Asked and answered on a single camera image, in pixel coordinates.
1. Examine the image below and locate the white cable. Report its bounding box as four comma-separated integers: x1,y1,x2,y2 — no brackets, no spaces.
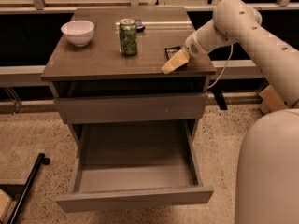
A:
206,44,234,90

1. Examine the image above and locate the grey upper drawer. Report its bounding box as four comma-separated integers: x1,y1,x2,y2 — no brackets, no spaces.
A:
54,93,207,124

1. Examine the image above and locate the black metal bar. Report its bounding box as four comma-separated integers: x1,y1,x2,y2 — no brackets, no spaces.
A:
7,153,50,224

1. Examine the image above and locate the dark chocolate rxbar wrapper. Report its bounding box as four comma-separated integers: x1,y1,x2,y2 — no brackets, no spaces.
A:
164,46,181,60

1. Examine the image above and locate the cardboard box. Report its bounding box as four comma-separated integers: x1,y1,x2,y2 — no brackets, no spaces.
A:
259,85,287,114

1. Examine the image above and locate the white ceramic bowl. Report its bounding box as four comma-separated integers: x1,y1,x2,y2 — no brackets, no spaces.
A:
61,20,94,47

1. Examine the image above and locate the open grey middle drawer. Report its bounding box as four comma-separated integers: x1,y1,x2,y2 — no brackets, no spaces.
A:
56,120,214,212

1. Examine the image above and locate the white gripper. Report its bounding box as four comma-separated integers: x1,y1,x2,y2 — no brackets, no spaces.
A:
162,32,208,74

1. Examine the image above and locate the grey drawer cabinet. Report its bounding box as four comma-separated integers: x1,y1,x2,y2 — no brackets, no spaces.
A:
40,6,217,142

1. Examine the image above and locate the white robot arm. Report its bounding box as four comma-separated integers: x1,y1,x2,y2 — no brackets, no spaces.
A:
162,0,299,224

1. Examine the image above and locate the green soda can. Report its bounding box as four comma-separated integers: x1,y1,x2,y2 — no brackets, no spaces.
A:
119,18,137,55

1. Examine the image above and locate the black bracket leg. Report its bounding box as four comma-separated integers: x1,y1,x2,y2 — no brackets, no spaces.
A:
212,87,227,110

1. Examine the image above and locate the small dark device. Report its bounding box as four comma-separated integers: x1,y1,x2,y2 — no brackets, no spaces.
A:
135,20,145,32

